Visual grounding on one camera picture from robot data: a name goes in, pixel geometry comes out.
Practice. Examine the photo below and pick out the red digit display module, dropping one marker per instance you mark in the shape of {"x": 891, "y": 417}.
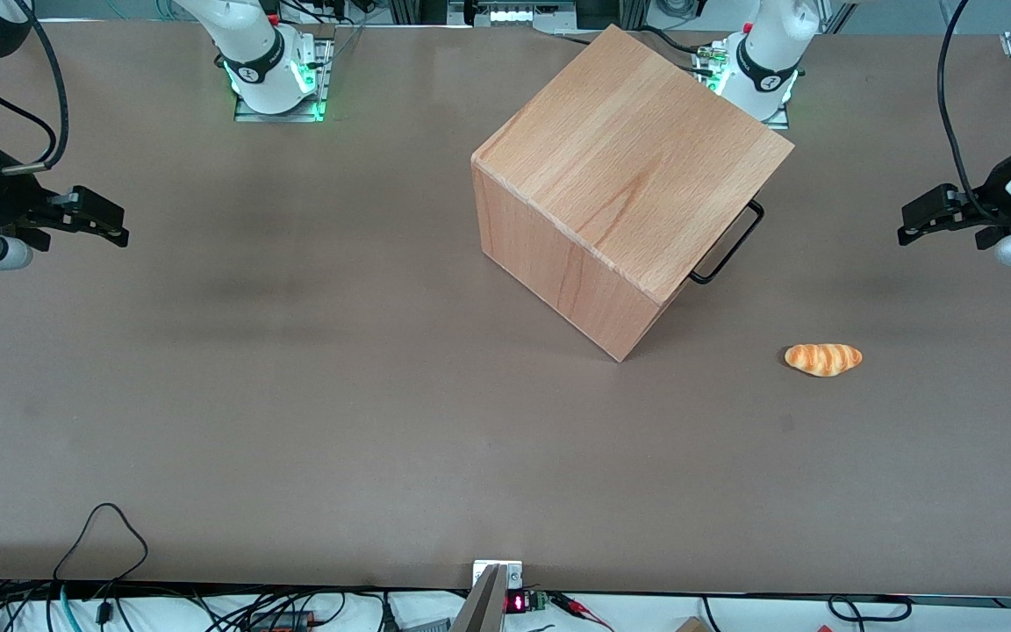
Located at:
{"x": 519, "y": 602}

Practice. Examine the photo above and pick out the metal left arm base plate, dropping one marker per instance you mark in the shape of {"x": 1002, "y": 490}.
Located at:
{"x": 777, "y": 118}

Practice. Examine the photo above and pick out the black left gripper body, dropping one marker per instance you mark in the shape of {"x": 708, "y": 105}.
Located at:
{"x": 994, "y": 196}

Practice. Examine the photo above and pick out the light wooden drawer cabinet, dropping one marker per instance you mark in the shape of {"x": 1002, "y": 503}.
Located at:
{"x": 628, "y": 167}

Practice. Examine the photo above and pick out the grey metal camera bar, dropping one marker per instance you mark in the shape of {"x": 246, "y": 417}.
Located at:
{"x": 481, "y": 606}

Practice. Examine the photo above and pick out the silver table edge bracket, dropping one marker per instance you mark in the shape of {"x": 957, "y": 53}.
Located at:
{"x": 514, "y": 570}

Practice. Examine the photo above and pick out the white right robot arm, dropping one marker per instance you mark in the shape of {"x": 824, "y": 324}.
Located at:
{"x": 260, "y": 61}

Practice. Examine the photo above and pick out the white power strip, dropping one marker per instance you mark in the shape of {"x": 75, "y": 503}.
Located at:
{"x": 512, "y": 13}

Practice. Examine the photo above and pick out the black and orange device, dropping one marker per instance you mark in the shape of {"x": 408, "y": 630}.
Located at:
{"x": 282, "y": 621}

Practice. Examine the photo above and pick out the orange toy bread roll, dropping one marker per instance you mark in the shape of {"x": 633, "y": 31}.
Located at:
{"x": 823, "y": 359}

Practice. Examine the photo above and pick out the red and black clip leads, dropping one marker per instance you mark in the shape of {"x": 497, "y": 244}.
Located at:
{"x": 580, "y": 607}

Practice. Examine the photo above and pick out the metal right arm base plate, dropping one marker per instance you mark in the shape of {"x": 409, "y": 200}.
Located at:
{"x": 247, "y": 114}

